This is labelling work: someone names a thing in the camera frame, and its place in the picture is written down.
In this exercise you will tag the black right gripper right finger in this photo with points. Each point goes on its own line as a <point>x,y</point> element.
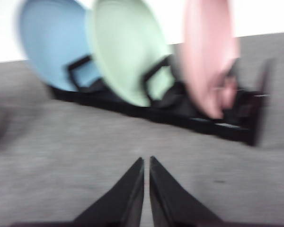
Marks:
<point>173,205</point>

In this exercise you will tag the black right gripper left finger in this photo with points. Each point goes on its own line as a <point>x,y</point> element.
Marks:
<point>120,205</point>

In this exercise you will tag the green plate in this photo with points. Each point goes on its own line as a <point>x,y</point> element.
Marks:
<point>127,39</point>

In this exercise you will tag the black plate rack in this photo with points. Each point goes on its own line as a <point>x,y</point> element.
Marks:
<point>241,120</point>

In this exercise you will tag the pink plate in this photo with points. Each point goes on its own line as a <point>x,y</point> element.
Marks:
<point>210,50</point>

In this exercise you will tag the blue plate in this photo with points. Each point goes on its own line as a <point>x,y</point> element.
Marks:
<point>56,36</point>

